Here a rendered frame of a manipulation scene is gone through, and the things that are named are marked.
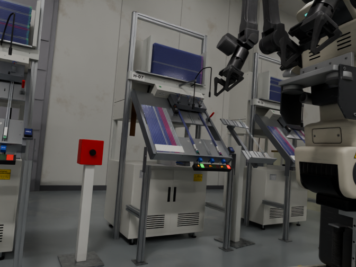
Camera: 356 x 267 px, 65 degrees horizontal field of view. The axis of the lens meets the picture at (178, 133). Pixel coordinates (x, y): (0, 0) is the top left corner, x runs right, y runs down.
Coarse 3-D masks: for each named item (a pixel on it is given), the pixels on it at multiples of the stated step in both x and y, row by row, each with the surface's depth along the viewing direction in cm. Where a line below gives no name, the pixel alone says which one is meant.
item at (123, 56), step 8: (128, 40) 252; (136, 40) 250; (120, 48) 270; (128, 48) 250; (136, 48) 250; (120, 56) 268; (136, 56) 250; (120, 64) 266; (136, 64) 250; (120, 72) 263; (120, 80) 261; (120, 88) 259; (136, 88) 250; (144, 88) 254; (152, 88) 258; (120, 96) 256; (120, 104) 254; (120, 112) 252; (120, 120) 270; (136, 120) 258; (112, 136) 269; (184, 136) 279; (112, 144) 267; (112, 152) 266
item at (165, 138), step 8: (144, 112) 215; (152, 112) 219; (160, 112) 224; (152, 120) 212; (160, 120) 216; (168, 120) 221; (152, 128) 205; (160, 128) 209; (168, 128) 214; (152, 136) 198; (160, 136) 202; (168, 136) 207; (176, 136) 211; (160, 144) 196; (168, 144) 200; (176, 144) 204; (168, 152) 194; (176, 152) 197
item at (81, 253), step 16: (80, 144) 178; (96, 144) 179; (80, 160) 174; (96, 160) 179; (80, 208) 179; (80, 224) 176; (80, 240) 175; (64, 256) 181; (80, 256) 175; (96, 256) 185
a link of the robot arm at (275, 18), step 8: (264, 0) 116; (272, 0) 115; (264, 8) 117; (272, 8) 115; (264, 16) 117; (272, 16) 114; (264, 24) 117; (272, 24) 114; (280, 24) 112; (264, 32) 119; (280, 32) 112; (272, 40) 112
